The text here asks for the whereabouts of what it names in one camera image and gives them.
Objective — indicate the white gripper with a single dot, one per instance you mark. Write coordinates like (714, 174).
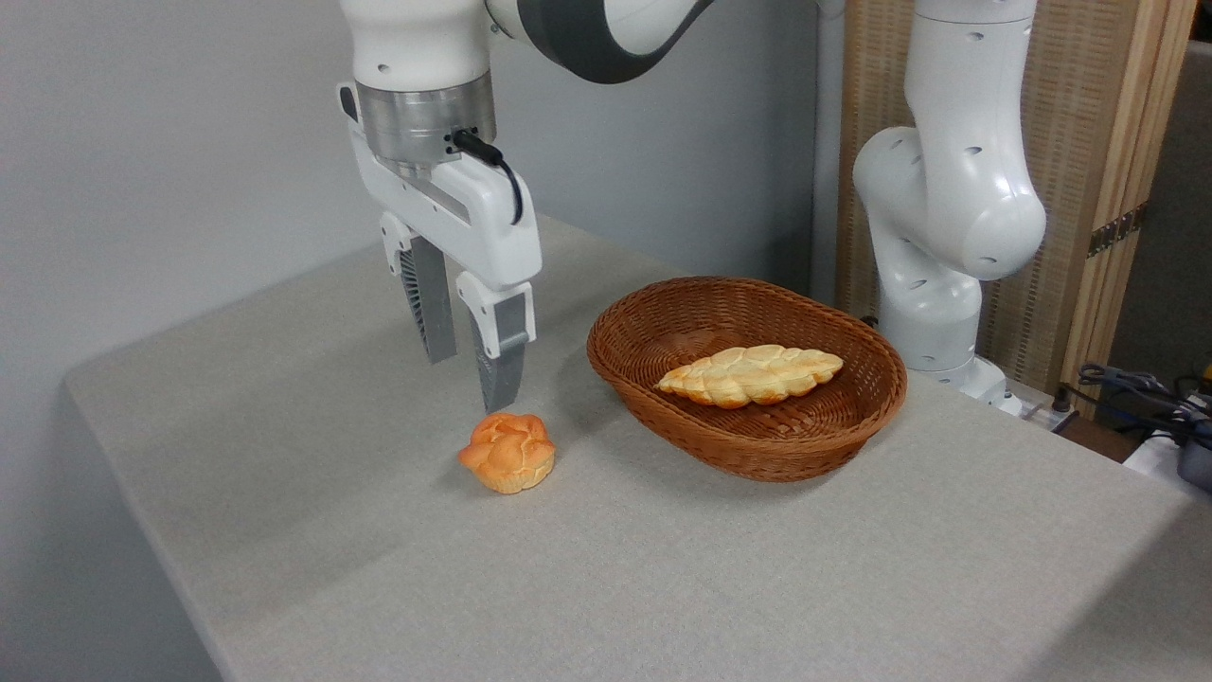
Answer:
(478, 227)

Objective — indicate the round orange bun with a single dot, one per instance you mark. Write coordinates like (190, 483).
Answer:
(508, 455)

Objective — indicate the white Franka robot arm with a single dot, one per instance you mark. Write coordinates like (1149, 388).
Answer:
(956, 189)

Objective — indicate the long braided bread loaf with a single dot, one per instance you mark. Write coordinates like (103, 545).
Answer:
(748, 374)

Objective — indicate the grey fabric table cover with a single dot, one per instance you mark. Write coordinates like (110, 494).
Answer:
(473, 587)

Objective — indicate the brown wicker basket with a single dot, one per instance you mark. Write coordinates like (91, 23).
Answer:
(805, 436)

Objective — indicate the metal screen hinge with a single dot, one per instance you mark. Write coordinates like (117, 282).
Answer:
(1117, 229)

